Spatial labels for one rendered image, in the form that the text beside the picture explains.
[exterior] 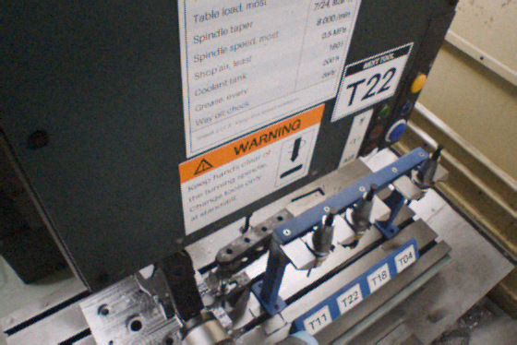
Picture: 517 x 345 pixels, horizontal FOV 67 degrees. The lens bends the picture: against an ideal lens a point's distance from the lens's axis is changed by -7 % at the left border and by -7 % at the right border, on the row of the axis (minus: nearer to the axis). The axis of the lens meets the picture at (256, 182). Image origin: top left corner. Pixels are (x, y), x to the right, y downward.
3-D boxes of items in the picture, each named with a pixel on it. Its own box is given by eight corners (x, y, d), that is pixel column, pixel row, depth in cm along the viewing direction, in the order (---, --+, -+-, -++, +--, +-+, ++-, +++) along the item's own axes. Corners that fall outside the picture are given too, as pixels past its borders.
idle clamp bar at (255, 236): (292, 230, 124) (296, 217, 119) (222, 277, 113) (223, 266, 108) (281, 218, 127) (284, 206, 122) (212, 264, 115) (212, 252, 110)
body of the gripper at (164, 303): (150, 296, 77) (182, 350, 71) (144, 276, 70) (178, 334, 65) (186, 278, 80) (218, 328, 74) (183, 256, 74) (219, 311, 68)
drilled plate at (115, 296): (232, 329, 100) (232, 322, 96) (123, 394, 88) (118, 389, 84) (185, 259, 111) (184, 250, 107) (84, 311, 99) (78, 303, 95)
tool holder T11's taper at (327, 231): (320, 226, 87) (327, 207, 81) (337, 240, 85) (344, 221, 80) (306, 238, 84) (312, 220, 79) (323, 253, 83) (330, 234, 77)
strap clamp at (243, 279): (250, 298, 110) (254, 272, 98) (207, 323, 104) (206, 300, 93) (243, 288, 111) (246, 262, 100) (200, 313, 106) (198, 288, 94)
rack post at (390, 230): (399, 231, 127) (438, 169, 104) (388, 240, 124) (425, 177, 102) (378, 209, 132) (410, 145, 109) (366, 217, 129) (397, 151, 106)
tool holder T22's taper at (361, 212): (360, 204, 91) (368, 184, 86) (374, 218, 89) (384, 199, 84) (346, 213, 89) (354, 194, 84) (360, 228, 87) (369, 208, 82)
